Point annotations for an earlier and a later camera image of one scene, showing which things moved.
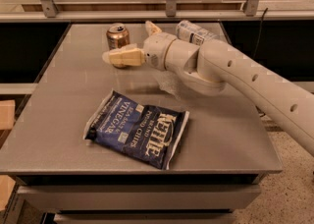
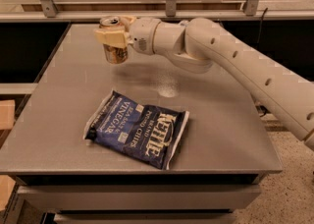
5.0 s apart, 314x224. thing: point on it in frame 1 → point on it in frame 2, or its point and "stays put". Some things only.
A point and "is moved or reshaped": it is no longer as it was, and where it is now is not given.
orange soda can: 118,36 is moved or reshaped
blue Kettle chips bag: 146,132 stays put
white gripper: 156,50 → 141,34
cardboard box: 7,114 stays put
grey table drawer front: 50,197 stays put
